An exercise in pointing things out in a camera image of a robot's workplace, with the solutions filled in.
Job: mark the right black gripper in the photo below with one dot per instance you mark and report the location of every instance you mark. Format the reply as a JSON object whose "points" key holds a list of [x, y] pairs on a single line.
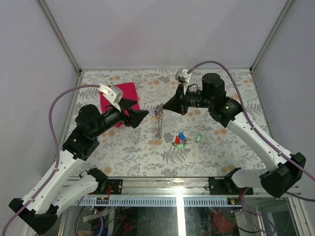
{"points": [[179, 103]]}

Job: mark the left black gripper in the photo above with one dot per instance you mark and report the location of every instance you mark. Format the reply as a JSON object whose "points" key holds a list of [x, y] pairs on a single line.
{"points": [[136, 116]]}

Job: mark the red tag key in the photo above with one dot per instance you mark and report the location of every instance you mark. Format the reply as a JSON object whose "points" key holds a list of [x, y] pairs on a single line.
{"points": [[177, 141]]}

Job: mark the green tag key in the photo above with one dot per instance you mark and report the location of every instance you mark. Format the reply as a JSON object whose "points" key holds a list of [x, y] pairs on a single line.
{"points": [[198, 138], [181, 145]]}

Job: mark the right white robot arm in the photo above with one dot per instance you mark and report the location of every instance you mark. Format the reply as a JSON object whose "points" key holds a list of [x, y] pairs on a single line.
{"points": [[282, 168]]}

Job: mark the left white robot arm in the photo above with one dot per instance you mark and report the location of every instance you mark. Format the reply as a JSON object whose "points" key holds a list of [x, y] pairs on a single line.
{"points": [[42, 206]]}

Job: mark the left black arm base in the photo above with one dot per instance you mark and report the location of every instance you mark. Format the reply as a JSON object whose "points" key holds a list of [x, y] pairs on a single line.
{"points": [[111, 187]]}

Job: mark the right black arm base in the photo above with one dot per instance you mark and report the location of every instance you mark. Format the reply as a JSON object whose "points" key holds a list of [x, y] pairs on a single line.
{"points": [[223, 186]]}

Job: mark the floral table mat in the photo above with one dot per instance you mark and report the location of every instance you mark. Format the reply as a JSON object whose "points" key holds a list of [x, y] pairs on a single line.
{"points": [[128, 152]]}

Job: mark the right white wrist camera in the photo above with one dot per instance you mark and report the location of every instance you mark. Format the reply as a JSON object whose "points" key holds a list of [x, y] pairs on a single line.
{"points": [[183, 76]]}

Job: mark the aluminium front rail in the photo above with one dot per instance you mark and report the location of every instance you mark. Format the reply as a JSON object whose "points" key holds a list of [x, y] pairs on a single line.
{"points": [[161, 192]]}

